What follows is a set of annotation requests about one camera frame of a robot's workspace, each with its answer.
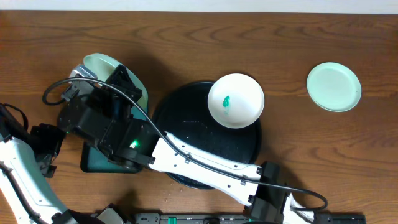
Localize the mint green plate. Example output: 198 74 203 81
83 53 149 113
307 62 362 113

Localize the white plate with green stain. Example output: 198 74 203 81
207 73 265 129

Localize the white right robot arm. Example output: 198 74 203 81
58 65 317 223

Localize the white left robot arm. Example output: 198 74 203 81
1 103 77 223

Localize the dark teal rectangular tray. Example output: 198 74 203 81
75 99 150 174

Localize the round black tray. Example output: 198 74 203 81
150 81 262 190

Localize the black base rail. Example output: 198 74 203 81
93 212 367 224

